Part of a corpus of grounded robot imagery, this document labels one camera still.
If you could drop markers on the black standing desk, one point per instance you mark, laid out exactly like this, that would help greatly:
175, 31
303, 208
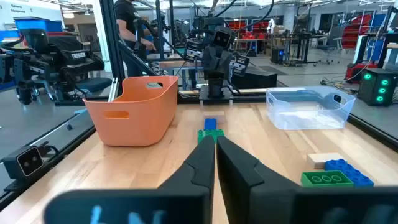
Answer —
306, 37

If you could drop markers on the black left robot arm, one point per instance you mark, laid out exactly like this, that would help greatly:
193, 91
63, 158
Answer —
215, 88

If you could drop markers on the orange plastic bin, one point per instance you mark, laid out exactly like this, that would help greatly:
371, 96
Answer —
136, 124

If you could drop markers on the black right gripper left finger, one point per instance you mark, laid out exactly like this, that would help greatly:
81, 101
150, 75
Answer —
202, 168

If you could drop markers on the black aluminium frame post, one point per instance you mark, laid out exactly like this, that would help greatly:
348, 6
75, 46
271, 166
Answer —
110, 37

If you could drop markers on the black neighbouring robot arm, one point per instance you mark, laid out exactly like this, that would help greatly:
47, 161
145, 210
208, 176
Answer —
62, 59

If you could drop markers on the person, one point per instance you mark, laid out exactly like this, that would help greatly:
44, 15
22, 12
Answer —
124, 18

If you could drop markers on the black box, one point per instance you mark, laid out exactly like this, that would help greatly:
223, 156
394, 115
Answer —
258, 79

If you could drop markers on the grey office chair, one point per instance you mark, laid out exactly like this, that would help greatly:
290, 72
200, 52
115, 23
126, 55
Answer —
334, 37

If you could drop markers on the black computer tower green lights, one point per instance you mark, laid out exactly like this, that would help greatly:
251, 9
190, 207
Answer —
373, 90

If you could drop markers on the blue toy brick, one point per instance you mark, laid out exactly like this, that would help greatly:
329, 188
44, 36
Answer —
351, 172
210, 124

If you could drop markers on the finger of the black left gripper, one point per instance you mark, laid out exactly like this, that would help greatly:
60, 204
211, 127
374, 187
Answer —
210, 62
224, 63

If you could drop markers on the black neighbouring station frame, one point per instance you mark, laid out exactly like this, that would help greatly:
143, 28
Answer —
159, 31

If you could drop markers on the red storage shelf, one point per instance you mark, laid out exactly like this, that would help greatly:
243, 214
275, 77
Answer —
357, 31

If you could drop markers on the black table-level camera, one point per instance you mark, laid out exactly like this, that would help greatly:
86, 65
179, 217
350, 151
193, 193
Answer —
28, 161

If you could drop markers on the red floor case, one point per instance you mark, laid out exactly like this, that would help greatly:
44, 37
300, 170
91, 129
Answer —
357, 71

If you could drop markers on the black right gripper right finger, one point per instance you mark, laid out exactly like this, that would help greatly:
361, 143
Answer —
239, 174

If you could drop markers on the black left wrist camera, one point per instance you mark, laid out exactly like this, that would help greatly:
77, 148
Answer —
222, 38

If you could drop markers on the clear plastic bin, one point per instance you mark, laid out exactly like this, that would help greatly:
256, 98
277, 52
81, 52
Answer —
311, 121

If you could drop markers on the blue plastic crate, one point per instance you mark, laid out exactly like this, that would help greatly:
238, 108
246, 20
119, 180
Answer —
37, 25

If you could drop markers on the green toy brick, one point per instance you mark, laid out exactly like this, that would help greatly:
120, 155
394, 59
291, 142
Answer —
326, 179
219, 132

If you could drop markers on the red storage bins rack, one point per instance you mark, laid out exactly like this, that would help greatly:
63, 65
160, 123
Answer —
245, 35

